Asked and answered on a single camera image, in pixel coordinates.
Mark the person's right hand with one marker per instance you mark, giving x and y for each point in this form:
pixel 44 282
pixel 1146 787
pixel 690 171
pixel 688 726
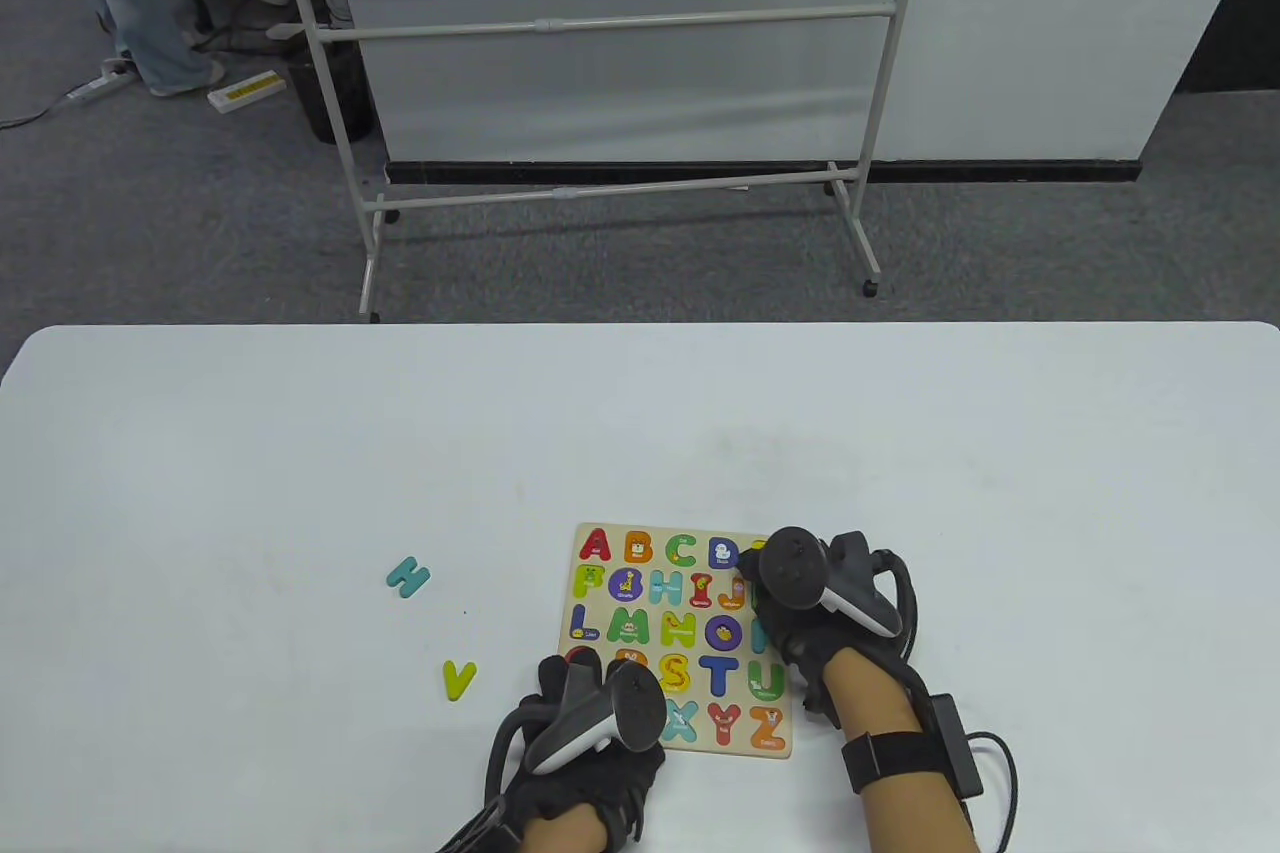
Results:
pixel 815 658

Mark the person's left hand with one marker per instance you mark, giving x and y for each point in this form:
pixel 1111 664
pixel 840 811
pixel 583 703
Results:
pixel 585 788

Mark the person's left fingers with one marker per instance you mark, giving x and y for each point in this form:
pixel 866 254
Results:
pixel 570 671

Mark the person's right fingers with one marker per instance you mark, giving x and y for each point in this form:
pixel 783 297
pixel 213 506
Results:
pixel 772 631

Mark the person's right forearm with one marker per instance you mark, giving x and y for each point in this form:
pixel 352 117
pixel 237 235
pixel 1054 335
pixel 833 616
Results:
pixel 890 693

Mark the person's left forearm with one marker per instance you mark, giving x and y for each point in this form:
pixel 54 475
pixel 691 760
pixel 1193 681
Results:
pixel 565 835

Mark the black and white left controller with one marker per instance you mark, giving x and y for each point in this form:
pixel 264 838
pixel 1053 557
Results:
pixel 610 708

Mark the black and white controller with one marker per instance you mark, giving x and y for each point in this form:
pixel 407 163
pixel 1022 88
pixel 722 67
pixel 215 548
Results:
pixel 800 573
pixel 610 708

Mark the black and white right controller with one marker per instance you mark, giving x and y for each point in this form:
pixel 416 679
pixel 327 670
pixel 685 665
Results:
pixel 800 573

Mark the group of colourful letter pieces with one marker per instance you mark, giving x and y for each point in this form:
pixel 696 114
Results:
pixel 655 608

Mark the yellow-green wooden letter piece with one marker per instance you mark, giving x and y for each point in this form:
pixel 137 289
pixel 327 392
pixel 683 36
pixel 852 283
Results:
pixel 458 680

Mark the wooden alphabet puzzle board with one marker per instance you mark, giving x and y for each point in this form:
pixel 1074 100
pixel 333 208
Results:
pixel 690 748

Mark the teal wooden letter piece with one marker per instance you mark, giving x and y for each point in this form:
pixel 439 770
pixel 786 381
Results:
pixel 408 577

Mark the black wrist-mounted box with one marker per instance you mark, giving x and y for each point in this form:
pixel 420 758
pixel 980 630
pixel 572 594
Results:
pixel 955 743

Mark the black waste bin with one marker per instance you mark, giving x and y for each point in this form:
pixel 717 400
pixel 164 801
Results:
pixel 335 98

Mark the white metal whiteboard stand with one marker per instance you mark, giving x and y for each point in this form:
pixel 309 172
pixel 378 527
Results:
pixel 620 23

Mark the yellow and white box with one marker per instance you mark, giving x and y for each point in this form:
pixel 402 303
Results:
pixel 246 91

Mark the white power strip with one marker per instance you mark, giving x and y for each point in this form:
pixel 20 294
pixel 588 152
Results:
pixel 100 81

